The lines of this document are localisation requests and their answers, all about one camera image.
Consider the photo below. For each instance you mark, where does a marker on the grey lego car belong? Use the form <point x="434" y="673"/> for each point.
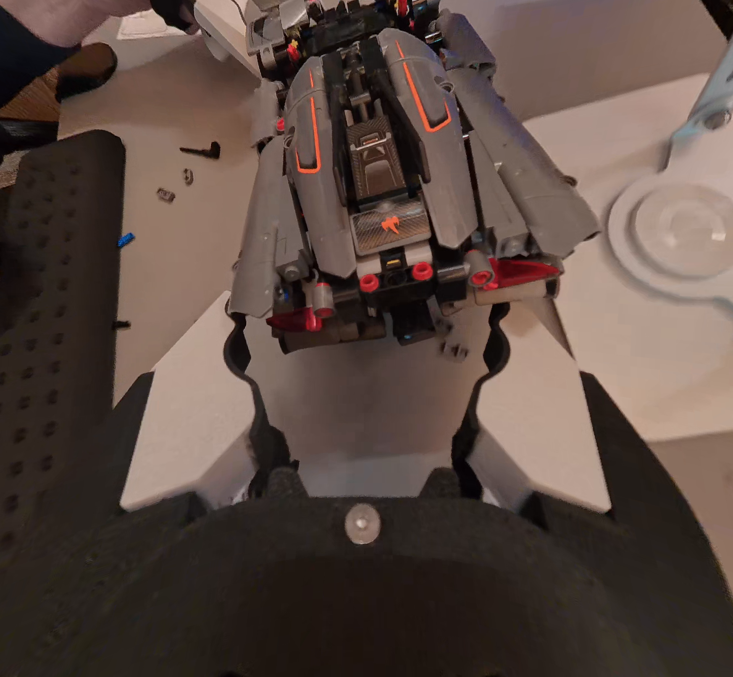
<point x="401" y="173"/>

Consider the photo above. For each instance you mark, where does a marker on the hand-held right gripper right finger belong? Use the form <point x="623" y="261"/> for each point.
<point x="544" y="431"/>

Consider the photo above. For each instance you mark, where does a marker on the black oval chair foot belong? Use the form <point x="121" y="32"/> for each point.
<point x="89" y="73"/>

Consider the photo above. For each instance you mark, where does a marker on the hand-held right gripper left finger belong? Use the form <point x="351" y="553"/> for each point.
<point x="183" y="431"/>

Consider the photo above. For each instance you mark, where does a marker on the black perforated pad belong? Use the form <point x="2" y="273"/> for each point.
<point x="57" y="316"/>

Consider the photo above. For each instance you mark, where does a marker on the blue lego pin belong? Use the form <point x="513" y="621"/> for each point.
<point x="126" y="239"/>

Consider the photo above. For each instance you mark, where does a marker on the scattered small dark lego pieces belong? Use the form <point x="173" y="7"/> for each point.
<point x="166" y="194"/>

